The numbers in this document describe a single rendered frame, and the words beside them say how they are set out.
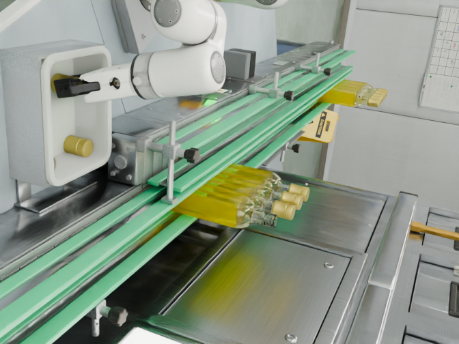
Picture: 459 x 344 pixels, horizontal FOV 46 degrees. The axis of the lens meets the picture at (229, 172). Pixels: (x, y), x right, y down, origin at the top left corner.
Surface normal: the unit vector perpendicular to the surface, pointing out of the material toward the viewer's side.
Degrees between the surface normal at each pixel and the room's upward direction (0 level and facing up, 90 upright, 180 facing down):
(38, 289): 90
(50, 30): 0
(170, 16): 87
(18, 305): 90
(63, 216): 90
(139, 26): 4
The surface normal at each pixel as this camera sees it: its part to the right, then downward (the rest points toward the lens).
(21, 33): 0.91, 0.22
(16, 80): -0.40, 0.31
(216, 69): 0.89, -0.01
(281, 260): 0.07, -0.92
